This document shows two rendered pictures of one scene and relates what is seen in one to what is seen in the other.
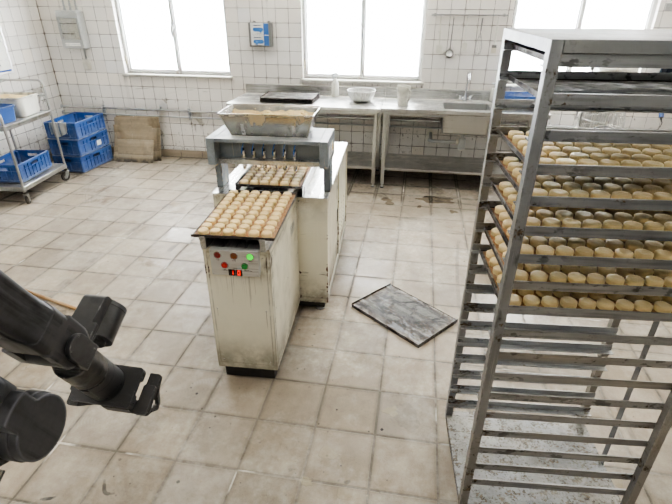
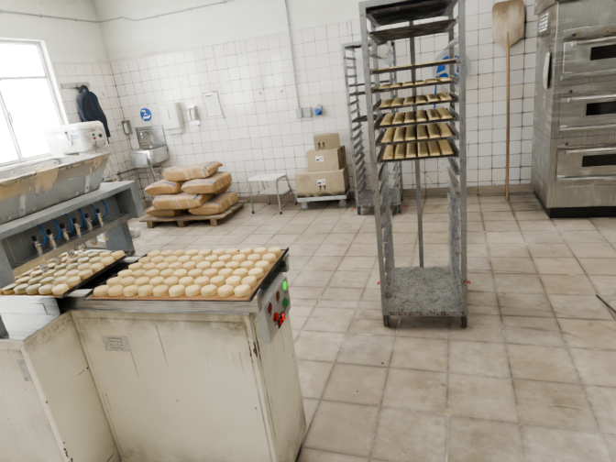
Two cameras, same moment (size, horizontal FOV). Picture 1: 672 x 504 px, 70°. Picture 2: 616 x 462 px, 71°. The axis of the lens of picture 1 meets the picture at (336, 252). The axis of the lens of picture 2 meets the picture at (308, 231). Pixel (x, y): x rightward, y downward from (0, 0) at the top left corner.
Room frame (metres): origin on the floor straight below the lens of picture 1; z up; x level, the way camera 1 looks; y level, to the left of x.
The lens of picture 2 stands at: (1.62, 1.78, 1.48)
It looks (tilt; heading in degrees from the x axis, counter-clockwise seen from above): 19 degrees down; 281
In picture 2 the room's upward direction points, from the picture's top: 8 degrees counter-clockwise
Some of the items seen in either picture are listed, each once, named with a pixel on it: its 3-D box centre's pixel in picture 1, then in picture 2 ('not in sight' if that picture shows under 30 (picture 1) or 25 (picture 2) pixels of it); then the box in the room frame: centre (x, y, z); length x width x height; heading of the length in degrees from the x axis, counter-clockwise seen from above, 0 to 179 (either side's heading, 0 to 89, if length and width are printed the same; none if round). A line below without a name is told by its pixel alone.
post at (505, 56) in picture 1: (472, 263); (374, 176); (1.66, -0.54, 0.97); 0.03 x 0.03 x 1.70; 85
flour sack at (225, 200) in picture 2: not in sight; (214, 203); (3.76, -3.38, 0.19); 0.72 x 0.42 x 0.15; 85
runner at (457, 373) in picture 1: (526, 377); (389, 248); (1.60, -0.85, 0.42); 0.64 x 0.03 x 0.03; 85
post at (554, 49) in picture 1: (496, 333); (463, 170); (1.21, -0.51, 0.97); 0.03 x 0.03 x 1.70; 85
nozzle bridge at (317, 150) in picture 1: (273, 160); (54, 247); (2.88, 0.39, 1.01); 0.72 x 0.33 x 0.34; 84
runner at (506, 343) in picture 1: (534, 345); (387, 222); (1.60, -0.85, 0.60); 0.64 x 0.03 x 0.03; 85
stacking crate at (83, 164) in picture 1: (84, 157); not in sight; (5.91, 3.21, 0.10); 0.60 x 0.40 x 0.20; 168
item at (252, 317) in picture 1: (259, 280); (200, 377); (2.38, 0.45, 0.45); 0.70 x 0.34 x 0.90; 174
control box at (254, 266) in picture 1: (235, 262); (274, 306); (2.02, 0.49, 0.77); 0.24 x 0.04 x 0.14; 84
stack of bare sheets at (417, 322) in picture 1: (403, 312); not in sight; (2.67, -0.46, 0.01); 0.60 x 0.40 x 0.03; 42
